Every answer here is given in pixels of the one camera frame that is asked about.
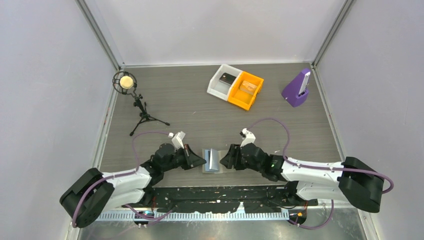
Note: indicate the white device in stand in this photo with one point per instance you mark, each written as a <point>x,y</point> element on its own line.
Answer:
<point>304,83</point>

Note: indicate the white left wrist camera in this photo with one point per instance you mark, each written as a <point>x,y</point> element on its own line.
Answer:
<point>177,139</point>

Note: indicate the white plastic bin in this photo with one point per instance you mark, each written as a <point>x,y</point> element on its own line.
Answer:
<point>219,89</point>

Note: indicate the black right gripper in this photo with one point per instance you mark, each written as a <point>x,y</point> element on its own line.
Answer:
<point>229,160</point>

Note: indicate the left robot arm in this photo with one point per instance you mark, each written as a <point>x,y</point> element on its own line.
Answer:
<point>96,192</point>

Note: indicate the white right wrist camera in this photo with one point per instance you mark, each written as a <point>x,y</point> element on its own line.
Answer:
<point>247,137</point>

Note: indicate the beige card holder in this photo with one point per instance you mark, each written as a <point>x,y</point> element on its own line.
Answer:
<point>213,165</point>

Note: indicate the cream round microphone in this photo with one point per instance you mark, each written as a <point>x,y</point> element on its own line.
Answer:
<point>126,82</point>

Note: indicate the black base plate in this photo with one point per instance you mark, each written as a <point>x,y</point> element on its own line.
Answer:
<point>223,199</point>

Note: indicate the black card in white bin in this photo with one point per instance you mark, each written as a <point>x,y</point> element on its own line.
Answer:
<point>227,79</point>

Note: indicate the orange plastic bin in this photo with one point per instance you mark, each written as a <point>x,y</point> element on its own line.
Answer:
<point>241,99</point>

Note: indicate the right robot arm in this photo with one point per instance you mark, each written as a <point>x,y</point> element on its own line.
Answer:
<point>350,180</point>

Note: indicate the perforated metal rail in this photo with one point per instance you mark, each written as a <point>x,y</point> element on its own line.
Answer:
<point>240,215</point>

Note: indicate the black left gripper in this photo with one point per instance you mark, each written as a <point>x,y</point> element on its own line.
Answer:
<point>193,160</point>

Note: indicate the purple stand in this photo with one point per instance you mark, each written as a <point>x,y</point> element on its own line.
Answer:
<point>291,91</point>

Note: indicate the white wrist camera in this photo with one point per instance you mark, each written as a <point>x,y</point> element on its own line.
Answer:
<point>177,139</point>
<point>247,137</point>

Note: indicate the tan card in orange bin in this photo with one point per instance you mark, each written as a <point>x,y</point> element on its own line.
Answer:
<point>248,87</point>

